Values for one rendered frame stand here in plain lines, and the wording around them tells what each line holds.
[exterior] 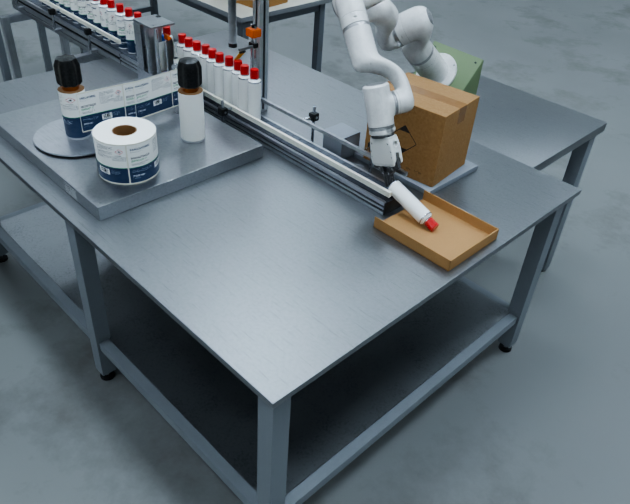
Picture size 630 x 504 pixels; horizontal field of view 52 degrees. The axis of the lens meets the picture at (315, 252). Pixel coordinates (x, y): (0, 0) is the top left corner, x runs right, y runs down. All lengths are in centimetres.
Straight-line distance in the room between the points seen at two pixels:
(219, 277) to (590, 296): 212
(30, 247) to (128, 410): 93
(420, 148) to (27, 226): 188
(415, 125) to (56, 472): 172
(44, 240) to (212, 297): 150
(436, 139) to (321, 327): 84
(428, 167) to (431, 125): 15
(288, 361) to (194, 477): 91
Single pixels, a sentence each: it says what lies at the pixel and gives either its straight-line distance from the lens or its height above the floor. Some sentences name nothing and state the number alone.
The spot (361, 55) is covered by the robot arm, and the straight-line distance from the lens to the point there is 211.
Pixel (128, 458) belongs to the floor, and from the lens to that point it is 250.
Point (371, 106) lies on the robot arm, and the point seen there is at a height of 117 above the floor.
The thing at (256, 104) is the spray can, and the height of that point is 95.
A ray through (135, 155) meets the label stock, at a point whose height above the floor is 98.
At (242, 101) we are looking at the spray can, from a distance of 259.
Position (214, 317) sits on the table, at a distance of 173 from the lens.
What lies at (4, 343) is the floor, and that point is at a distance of 302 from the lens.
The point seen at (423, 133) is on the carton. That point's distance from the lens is 225.
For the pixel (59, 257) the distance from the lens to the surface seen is 304.
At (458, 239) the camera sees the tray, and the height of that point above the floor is 83.
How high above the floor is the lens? 201
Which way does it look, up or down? 37 degrees down
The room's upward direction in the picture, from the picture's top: 4 degrees clockwise
